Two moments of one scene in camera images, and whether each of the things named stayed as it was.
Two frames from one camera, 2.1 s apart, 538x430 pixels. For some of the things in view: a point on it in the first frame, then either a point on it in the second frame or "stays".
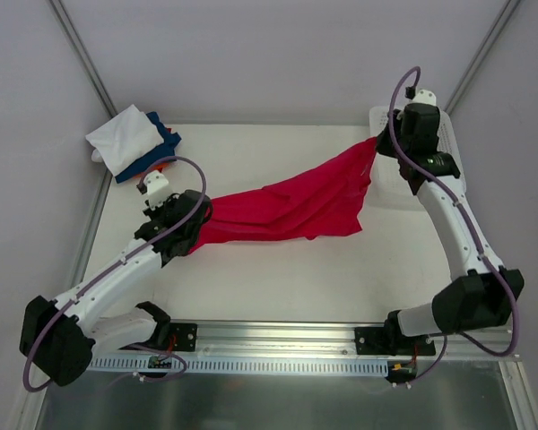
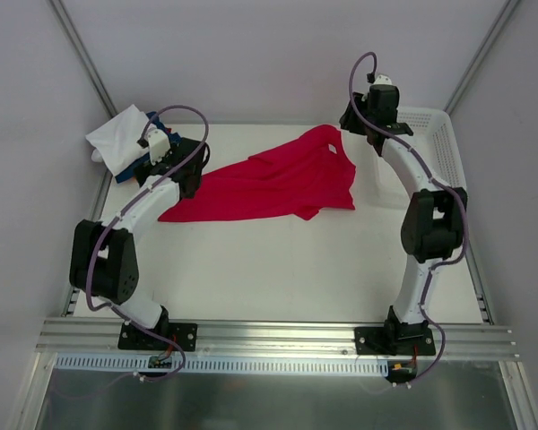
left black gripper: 192,217 to 196,150
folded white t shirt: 124,139 stays
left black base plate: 182,337 stays
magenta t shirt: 327,202 to 298,179
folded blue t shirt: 165,150 stays
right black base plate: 379,340 stays
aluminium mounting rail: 317,339 stays
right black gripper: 386,141 to 349,118
